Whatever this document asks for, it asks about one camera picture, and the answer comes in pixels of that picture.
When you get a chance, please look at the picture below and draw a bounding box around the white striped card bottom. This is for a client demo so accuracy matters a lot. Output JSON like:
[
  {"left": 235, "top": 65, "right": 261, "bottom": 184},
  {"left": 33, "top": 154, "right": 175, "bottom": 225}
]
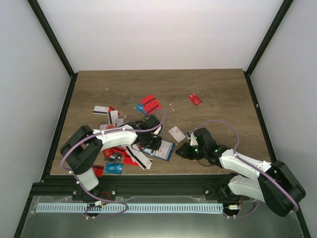
[{"left": 125, "top": 145, "right": 153, "bottom": 170}]

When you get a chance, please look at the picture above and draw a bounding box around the white striped card top-left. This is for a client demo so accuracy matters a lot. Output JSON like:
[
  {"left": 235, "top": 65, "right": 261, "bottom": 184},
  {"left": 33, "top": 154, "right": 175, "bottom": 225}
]
[{"left": 93, "top": 106, "right": 109, "bottom": 115}]

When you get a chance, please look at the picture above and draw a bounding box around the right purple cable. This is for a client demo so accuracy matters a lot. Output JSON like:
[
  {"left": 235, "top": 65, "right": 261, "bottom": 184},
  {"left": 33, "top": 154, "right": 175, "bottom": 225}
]
[{"left": 190, "top": 120, "right": 300, "bottom": 220}]

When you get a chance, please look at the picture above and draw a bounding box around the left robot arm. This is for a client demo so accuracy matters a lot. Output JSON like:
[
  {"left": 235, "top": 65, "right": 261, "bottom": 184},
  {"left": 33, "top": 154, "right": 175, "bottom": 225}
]
[{"left": 60, "top": 114, "right": 162, "bottom": 200}]

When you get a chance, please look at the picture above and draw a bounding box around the black aluminium frame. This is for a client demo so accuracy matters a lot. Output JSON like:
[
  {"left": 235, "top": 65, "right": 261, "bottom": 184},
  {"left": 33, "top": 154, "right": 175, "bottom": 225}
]
[{"left": 13, "top": 0, "right": 312, "bottom": 238}]

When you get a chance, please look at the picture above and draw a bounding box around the red striped card top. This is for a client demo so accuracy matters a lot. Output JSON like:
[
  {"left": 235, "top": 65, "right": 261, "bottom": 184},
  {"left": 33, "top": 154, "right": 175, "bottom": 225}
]
[{"left": 140, "top": 95, "right": 161, "bottom": 115}]

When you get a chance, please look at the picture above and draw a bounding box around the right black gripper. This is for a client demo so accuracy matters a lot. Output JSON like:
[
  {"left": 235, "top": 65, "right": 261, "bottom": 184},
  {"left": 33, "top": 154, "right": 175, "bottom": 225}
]
[{"left": 176, "top": 142, "right": 207, "bottom": 161}]

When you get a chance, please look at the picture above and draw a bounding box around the white floral VIP card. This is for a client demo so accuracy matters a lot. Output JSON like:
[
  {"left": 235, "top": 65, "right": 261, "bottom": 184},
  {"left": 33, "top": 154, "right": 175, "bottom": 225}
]
[{"left": 168, "top": 126, "right": 186, "bottom": 142}]

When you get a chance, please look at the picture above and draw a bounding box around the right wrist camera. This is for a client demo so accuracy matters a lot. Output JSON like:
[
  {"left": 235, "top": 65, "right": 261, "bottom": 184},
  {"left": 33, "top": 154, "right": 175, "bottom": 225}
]
[{"left": 187, "top": 132, "right": 199, "bottom": 146}]

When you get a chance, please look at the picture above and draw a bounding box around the red striped card bottom-left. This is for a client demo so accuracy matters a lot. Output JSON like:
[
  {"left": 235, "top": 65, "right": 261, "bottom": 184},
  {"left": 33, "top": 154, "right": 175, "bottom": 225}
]
[{"left": 92, "top": 165, "right": 105, "bottom": 178}]

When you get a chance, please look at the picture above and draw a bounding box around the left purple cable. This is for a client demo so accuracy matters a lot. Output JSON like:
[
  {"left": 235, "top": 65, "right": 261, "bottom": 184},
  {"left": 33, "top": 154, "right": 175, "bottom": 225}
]
[{"left": 60, "top": 108, "right": 166, "bottom": 220}]

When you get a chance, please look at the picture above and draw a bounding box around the red card far right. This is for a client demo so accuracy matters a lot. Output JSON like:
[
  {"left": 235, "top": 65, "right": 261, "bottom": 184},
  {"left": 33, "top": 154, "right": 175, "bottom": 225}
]
[{"left": 188, "top": 93, "right": 203, "bottom": 106}]

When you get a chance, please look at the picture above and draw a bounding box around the light blue slotted rail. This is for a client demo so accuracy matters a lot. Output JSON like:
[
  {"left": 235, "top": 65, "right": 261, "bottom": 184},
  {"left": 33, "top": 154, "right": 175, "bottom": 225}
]
[{"left": 36, "top": 203, "right": 223, "bottom": 214}]

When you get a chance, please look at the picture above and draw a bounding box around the blue leather card holder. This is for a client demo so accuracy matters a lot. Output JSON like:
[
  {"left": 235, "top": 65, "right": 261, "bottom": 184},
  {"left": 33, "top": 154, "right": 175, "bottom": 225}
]
[{"left": 143, "top": 140, "right": 175, "bottom": 162}]

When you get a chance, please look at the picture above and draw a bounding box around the white striped card upright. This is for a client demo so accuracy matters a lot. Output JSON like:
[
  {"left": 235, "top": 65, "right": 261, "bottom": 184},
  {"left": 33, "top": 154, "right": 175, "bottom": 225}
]
[{"left": 107, "top": 110, "right": 119, "bottom": 124}]

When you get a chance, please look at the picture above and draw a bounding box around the red gold cards pile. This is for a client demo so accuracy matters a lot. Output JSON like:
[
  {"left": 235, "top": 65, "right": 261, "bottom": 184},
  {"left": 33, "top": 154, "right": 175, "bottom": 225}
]
[{"left": 103, "top": 147, "right": 125, "bottom": 156}]

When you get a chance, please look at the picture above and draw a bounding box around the black VIP card bottom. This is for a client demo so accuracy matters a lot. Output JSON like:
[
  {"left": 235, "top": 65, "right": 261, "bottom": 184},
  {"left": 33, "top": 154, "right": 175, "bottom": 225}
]
[{"left": 104, "top": 153, "right": 122, "bottom": 163}]

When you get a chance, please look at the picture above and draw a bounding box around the purple cable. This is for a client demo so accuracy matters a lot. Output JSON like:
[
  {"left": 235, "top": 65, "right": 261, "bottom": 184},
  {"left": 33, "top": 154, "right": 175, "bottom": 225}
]
[
  {"left": 60, "top": 108, "right": 166, "bottom": 220},
  {"left": 190, "top": 120, "right": 300, "bottom": 220}
]

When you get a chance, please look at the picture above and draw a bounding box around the blue card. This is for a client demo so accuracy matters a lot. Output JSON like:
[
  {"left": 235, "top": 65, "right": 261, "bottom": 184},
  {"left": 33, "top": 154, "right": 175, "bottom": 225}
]
[
  {"left": 105, "top": 162, "right": 123, "bottom": 175},
  {"left": 135, "top": 103, "right": 147, "bottom": 115}
]

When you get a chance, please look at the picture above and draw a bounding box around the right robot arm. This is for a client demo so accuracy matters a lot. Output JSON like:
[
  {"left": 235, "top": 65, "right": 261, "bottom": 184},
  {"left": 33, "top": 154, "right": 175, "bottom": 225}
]
[{"left": 176, "top": 128, "right": 306, "bottom": 217}]

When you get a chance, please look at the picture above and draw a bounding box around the blue card bottom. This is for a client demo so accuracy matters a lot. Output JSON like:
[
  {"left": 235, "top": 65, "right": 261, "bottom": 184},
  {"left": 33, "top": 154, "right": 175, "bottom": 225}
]
[{"left": 105, "top": 162, "right": 123, "bottom": 175}]

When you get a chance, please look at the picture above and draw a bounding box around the blue card top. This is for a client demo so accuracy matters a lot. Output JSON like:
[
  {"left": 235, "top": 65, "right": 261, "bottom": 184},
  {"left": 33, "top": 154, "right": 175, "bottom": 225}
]
[{"left": 135, "top": 103, "right": 147, "bottom": 115}]

